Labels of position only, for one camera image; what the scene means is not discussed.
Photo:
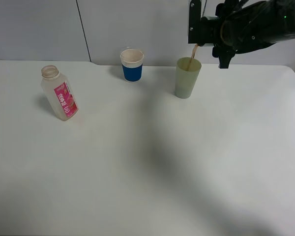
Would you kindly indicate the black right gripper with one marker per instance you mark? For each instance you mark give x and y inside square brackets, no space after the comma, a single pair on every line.
[235,28]

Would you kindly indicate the clear bottle with pink label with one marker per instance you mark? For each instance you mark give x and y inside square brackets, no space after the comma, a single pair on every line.
[58,92]

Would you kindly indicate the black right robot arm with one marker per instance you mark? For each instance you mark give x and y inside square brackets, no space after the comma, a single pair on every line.
[277,20]

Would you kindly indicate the pale green tall cup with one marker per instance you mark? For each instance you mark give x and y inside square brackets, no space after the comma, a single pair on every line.
[187,71]

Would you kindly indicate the white cup with blue sleeve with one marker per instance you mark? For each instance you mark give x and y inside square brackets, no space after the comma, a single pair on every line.
[132,64]

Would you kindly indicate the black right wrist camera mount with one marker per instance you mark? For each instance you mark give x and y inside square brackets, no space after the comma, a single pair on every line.
[195,22]

